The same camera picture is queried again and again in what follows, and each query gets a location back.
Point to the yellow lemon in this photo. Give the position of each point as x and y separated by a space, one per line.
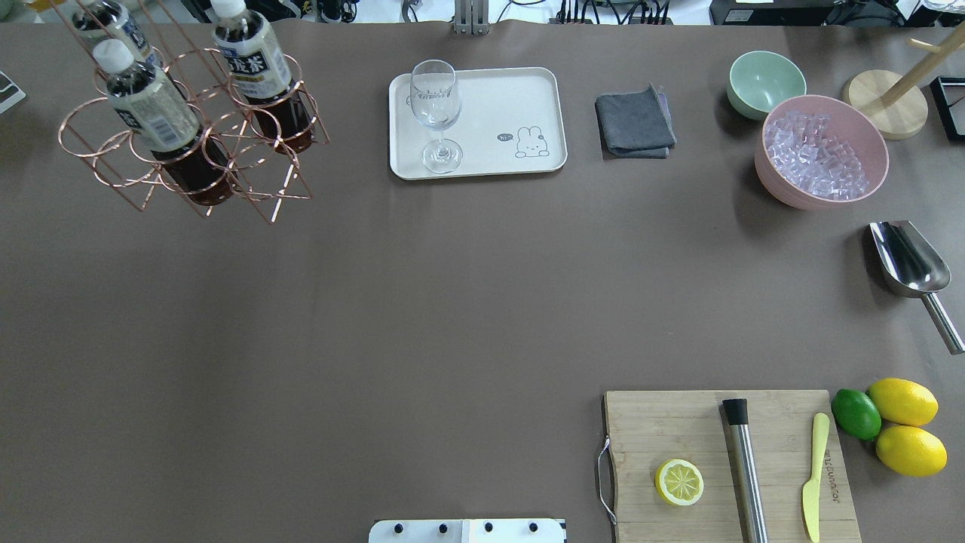
902 401
911 451

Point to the bamboo cutting board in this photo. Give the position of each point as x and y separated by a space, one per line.
646 428

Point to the half lemon slice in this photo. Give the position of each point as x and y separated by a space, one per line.
679 482

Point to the grey folded cloth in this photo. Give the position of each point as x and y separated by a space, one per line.
637 124

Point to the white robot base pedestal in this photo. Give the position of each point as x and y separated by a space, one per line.
522 529

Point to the green lime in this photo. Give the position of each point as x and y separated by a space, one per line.
856 414

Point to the steel ice scoop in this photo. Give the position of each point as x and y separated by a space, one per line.
913 269

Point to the clear ice cubes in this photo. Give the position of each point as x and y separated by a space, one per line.
802 151

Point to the wooden cup rack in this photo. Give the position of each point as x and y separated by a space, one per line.
893 101

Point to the yellow plastic knife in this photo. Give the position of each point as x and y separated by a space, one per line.
810 492

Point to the pink bowl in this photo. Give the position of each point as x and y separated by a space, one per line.
846 123

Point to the clear wine glass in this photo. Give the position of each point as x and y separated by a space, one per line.
435 100

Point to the tea bottle white cap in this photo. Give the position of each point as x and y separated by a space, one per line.
151 105

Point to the aluminium frame post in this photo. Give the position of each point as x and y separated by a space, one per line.
471 17

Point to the black metal glass rack tray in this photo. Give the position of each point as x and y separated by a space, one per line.
948 95

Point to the steel muddler black tip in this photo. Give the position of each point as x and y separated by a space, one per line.
737 417

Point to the mint green bowl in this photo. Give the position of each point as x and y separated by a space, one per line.
758 81

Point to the white rabbit tray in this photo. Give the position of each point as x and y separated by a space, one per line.
511 123

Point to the copper wire bottle basket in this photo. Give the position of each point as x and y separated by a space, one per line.
241 152

